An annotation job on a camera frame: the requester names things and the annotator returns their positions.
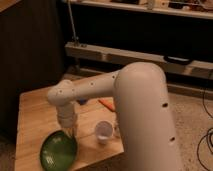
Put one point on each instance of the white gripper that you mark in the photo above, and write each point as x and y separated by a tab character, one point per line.
67	118

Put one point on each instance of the green ceramic bowl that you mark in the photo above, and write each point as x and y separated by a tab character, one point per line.
58	152

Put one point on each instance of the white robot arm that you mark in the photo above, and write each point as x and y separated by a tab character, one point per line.
146	125

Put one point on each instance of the blue rectangular block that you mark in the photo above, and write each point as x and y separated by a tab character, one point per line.
82	101

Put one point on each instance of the white plastic cup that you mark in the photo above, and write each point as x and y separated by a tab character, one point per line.
103	132

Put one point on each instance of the small white cylinder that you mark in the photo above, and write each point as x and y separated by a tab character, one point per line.
116	130

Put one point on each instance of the orange carrot toy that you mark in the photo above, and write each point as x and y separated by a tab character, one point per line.
107	104

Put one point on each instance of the metal pole stand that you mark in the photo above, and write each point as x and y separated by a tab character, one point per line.
75	37

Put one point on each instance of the long wooden shelf unit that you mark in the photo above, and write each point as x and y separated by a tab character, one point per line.
122	35

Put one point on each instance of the black handle on shelf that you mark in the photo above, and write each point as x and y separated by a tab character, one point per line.
177	61

